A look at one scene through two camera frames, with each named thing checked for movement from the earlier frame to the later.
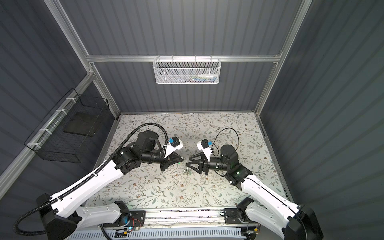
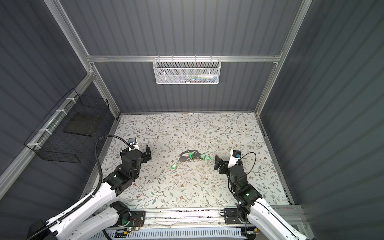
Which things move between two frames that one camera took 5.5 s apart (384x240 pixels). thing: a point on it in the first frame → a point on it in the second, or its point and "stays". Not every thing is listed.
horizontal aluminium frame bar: x=132 y=57 stays
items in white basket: x=202 y=78 stays
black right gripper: x=204 y=164 → x=219 y=163
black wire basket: x=66 y=133 stays
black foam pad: x=84 y=123 stays
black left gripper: x=168 y=161 → x=148 y=154
